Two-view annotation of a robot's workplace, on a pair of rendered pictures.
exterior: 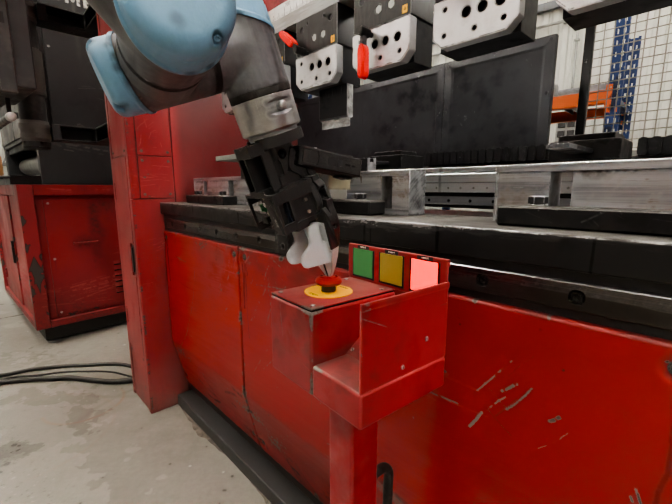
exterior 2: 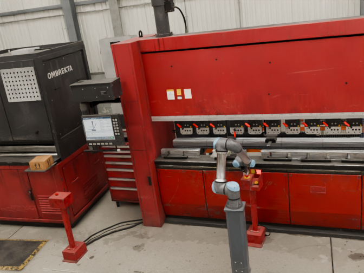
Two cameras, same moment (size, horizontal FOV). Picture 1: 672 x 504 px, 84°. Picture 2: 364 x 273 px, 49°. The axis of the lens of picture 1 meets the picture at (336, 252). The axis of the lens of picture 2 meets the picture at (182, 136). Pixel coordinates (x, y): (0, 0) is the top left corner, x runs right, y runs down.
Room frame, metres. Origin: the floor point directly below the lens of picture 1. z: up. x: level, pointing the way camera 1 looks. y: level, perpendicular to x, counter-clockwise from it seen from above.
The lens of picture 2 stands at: (-2.81, 2.17, 2.68)
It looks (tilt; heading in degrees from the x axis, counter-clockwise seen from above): 19 degrees down; 336
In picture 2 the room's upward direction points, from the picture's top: 8 degrees counter-clockwise
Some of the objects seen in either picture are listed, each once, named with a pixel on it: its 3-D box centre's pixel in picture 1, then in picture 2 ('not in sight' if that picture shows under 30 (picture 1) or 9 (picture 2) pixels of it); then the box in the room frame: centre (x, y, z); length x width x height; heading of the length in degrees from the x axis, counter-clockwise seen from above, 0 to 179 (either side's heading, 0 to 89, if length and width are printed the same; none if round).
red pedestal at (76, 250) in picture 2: not in sight; (67, 225); (1.50, 1.84, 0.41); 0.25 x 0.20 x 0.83; 134
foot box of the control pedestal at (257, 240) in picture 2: not in sight; (255, 235); (0.49, 0.00, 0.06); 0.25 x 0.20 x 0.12; 129
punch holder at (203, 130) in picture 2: (280, 71); (203, 126); (1.14, 0.16, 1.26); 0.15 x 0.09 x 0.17; 44
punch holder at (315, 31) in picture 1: (327, 54); (220, 126); (0.99, 0.02, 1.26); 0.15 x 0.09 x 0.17; 44
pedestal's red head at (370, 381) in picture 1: (354, 317); (251, 179); (0.51, -0.03, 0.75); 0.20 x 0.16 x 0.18; 39
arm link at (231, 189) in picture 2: not in sight; (232, 189); (0.12, 0.45, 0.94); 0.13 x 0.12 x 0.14; 30
